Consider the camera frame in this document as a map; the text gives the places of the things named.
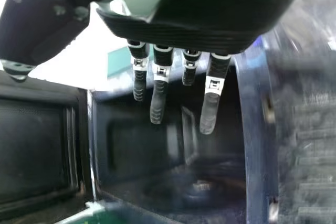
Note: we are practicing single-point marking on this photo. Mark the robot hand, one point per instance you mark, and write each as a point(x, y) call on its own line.
point(199, 11)

